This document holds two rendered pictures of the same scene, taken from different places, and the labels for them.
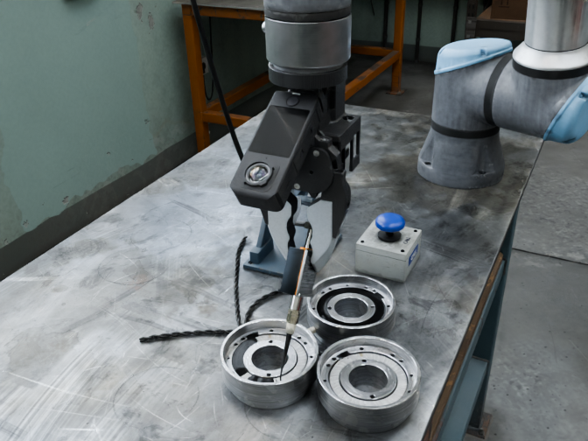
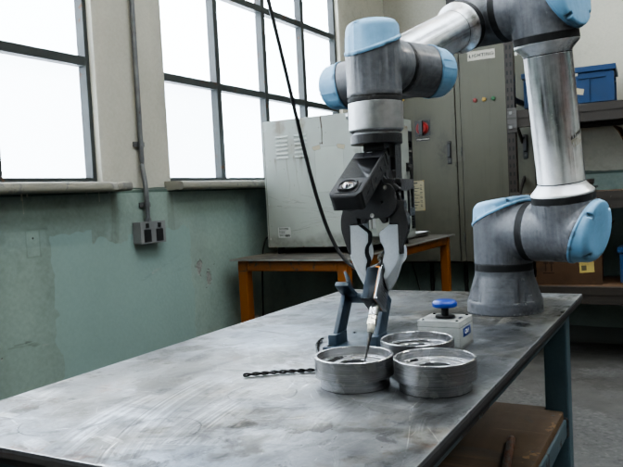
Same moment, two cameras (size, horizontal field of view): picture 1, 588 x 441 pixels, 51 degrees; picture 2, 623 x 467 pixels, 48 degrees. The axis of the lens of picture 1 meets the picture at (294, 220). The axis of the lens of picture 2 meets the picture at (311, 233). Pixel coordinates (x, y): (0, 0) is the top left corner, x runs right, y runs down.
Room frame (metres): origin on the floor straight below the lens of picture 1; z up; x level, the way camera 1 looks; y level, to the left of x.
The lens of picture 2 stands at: (-0.42, 0.06, 1.05)
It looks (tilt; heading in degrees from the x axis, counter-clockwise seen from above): 3 degrees down; 1
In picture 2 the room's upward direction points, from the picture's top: 3 degrees counter-clockwise
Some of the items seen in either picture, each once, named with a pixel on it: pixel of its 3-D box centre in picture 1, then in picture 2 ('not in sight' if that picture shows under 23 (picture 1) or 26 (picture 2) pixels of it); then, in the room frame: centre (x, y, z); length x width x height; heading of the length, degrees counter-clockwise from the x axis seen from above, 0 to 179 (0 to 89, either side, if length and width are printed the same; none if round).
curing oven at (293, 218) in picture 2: not in sight; (347, 184); (3.17, -0.08, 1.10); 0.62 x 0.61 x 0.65; 152
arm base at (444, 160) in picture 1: (462, 144); (504, 285); (1.02, -0.30, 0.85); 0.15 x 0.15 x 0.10
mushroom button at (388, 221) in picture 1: (389, 233); (445, 314); (0.72, -0.13, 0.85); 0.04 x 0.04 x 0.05
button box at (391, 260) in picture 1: (390, 247); (447, 329); (0.73, -0.13, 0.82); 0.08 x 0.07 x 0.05; 152
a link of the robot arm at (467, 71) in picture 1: (473, 80); (505, 229); (1.01, -0.31, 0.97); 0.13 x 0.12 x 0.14; 44
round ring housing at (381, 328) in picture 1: (351, 312); (417, 352); (0.59, -0.06, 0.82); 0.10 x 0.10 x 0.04
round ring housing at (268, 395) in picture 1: (269, 363); (354, 369); (0.51, 0.03, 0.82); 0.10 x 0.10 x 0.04
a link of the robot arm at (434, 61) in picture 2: not in sight; (410, 72); (0.64, -0.08, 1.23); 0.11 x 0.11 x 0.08; 44
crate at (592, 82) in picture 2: not in sight; (570, 91); (3.92, -1.49, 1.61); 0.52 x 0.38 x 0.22; 65
